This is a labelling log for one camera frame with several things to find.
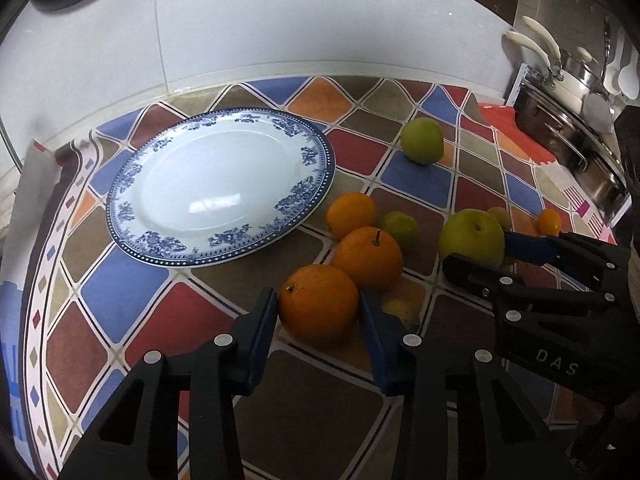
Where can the small orange mandarin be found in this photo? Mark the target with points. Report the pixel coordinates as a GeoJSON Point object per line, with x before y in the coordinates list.
{"type": "Point", "coordinates": [349, 212]}

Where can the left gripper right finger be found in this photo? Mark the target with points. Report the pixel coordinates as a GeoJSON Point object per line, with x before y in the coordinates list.
{"type": "Point", "coordinates": [500, 433]}

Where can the yellow green pear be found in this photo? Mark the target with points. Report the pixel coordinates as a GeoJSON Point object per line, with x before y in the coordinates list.
{"type": "Point", "coordinates": [475, 234]}

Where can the colourful diamond pattern tablecloth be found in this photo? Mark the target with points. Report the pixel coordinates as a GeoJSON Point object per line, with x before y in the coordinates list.
{"type": "Point", "coordinates": [77, 312]}

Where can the white spoon utensil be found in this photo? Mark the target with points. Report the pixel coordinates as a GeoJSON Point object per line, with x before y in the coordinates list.
{"type": "Point", "coordinates": [628, 80]}

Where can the small green mandarin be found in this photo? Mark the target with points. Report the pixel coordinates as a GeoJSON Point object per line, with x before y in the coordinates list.
{"type": "Point", "coordinates": [403, 228]}

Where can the round yellow brown fruit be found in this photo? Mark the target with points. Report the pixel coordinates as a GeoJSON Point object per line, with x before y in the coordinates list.
{"type": "Point", "coordinates": [502, 216]}

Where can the green apple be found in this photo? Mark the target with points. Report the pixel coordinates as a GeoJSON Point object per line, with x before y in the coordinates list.
{"type": "Point", "coordinates": [422, 141]}

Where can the small orange kumquat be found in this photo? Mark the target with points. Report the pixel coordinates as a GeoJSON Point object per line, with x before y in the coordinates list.
{"type": "Point", "coordinates": [549, 222]}

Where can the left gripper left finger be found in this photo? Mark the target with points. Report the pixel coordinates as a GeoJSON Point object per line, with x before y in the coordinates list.
{"type": "Point", "coordinates": [134, 436]}

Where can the large orange without stem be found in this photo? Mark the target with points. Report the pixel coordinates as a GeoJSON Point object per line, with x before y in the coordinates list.
{"type": "Point", "coordinates": [318, 304]}

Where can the small yellow brown fruit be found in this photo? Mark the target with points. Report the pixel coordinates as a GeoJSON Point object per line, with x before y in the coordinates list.
{"type": "Point", "coordinates": [408, 315]}

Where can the blue white porcelain plate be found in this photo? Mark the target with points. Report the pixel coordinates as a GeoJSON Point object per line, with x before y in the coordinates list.
{"type": "Point", "coordinates": [219, 186]}

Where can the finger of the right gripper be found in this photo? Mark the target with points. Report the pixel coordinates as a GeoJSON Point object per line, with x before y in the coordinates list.
{"type": "Point", "coordinates": [480, 279]}
{"type": "Point", "coordinates": [586, 260]}

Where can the cream knife handle upper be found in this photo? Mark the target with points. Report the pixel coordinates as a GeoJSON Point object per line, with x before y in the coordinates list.
{"type": "Point", "coordinates": [545, 35]}

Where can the large orange with stem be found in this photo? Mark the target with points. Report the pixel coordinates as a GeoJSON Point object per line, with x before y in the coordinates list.
{"type": "Point", "coordinates": [371, 257]}

